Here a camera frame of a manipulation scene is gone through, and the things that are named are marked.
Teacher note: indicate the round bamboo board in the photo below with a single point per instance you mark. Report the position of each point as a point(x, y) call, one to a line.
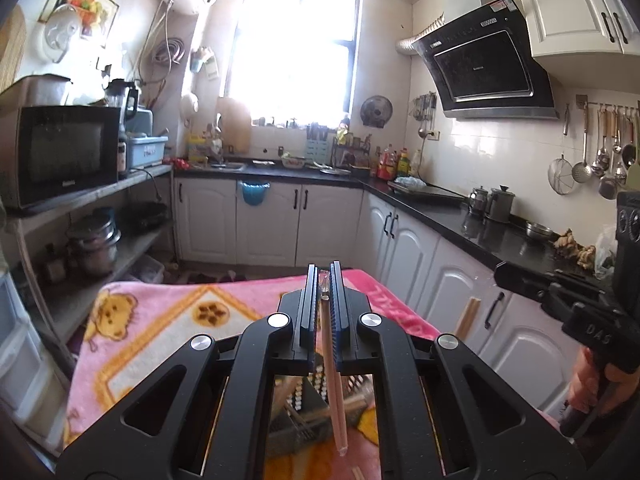
point(11, 50)

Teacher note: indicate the white upper cabinet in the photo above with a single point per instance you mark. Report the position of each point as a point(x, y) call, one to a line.
point(565, 5)

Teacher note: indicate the small steel canister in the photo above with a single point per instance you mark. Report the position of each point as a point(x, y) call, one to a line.
point(478, 202)

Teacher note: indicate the kitchen window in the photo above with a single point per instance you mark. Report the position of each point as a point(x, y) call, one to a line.
point(290, 55)

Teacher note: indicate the metal shelf rack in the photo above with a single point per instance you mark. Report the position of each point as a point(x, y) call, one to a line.
point(85, 290)

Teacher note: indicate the large steel canister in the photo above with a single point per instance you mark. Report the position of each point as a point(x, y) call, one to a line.
point(500, 205)

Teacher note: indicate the fruit picture wall tile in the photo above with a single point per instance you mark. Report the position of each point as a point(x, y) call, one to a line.
point(85, 2)

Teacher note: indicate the clear plastic bag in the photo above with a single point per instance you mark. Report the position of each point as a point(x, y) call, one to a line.
point(606, 252)

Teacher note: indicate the grey-blue dish bin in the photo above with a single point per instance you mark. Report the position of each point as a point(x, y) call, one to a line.
point(147, 152)

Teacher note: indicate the cluster of condiment bottles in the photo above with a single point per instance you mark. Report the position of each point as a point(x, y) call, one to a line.
point(397, 165)

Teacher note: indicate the white base cabinets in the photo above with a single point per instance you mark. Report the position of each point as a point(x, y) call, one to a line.
point(425, 255)

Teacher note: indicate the small spice rack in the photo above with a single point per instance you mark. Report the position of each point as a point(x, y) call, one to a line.
point(352, 152)

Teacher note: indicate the row of hanging kitchen utensils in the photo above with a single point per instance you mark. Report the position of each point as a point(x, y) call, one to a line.
point(605, 150)

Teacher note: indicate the large steel pot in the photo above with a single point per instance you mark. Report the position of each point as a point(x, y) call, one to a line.
point(95, 245)

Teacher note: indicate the white plastic dome lid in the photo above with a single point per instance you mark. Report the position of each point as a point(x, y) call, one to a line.
point(57, 35)

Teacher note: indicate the pink printed blanket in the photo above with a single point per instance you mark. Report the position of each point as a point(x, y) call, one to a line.
point(165, 340)

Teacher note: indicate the yellow box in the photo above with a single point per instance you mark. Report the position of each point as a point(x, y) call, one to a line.
point(197, 147)

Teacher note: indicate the person's right hand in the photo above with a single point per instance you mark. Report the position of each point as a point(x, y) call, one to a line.
point(625, 380)

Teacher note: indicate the black blender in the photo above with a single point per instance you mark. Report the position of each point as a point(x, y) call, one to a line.
point(122, 105)

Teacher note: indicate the black microwave oven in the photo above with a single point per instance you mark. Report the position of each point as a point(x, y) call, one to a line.
point(60, 155)

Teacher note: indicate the dark green utensil basket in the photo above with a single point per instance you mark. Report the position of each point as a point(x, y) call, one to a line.
point(300, 430)

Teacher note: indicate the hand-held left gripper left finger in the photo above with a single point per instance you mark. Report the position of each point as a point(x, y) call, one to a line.
point(311, 310)

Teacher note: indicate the black frying pan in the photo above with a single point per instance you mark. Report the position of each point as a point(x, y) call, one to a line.
point(145, 215)

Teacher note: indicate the grey plastic drawer unit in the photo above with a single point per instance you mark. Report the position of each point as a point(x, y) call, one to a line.
point(20, 350)

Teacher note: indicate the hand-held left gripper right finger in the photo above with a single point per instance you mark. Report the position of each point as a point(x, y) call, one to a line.
point(337, 310)

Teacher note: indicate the small hanging utensil set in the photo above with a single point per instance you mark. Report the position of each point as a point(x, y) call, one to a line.
point(425, 110)

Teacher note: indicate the steel bowl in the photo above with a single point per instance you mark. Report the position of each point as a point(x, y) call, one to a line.
point(539, 231)

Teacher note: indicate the white food bowl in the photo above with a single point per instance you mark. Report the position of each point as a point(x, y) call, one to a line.
point(292, 161)

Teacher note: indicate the black kitchen countertop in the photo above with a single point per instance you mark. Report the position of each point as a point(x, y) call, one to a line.
point(480, 232)

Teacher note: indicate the black range hood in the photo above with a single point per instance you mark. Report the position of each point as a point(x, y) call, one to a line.
point(485, 65)

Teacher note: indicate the pile of chopstick packs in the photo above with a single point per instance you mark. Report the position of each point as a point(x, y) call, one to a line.
point(358, 474)

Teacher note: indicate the blue hanging waste bin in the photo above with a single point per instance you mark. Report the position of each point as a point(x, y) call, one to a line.
point(252, 194)

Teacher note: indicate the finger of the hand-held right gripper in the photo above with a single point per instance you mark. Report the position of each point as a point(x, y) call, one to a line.
point(530, 282)

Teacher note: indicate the beige cutting board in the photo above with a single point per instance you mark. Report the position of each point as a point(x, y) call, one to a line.
point(235, 125)

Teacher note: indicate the ginger root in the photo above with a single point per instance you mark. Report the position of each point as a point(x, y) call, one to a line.
point(575, 250)

